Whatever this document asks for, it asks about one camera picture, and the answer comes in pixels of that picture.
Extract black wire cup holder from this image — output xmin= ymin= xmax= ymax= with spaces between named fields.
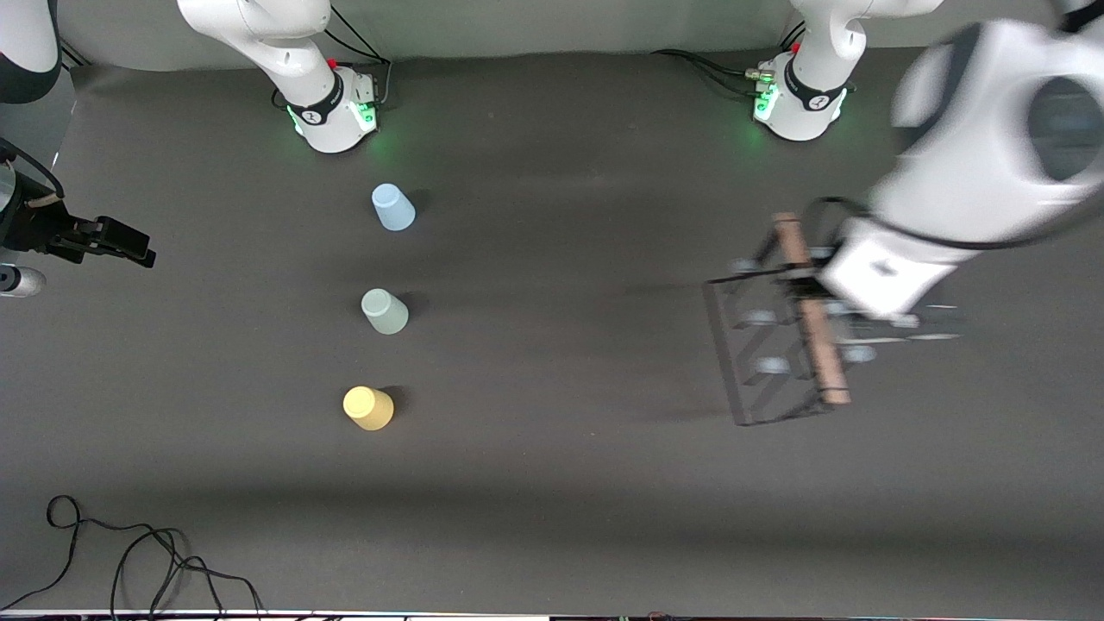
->
xmin=701 ymin=211 xmax=881 ymax=429

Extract pale green plastic cup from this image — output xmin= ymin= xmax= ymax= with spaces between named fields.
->
xmin=361 ymin=288 xmax=411 ymax=336

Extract yellow plastic cup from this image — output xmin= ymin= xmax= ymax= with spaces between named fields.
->
xmin=342 ymin=386 xmax=395 ymax=432

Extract light blue plastic cup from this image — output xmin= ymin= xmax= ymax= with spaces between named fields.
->
xmin=371 ymin=183 xmax=417 ymax=232

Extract black left arm base cables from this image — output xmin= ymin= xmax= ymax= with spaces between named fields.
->
xmin=651 ymin=22 xmax=807 ymax=101

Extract black arm base cables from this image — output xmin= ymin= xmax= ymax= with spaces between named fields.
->
xmin=651 ymin=22 xmax=807 ymax=101
xmin=323 ymin=4 xmax=394 ymax=110

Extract black right arm base cables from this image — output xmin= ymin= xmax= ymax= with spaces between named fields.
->
xmin=323 ymin=4 xmax=394 ymax=110

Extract black loose floor cable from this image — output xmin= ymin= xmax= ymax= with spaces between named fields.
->
xmin=0 ymin=494 xmax=265 ymax=618

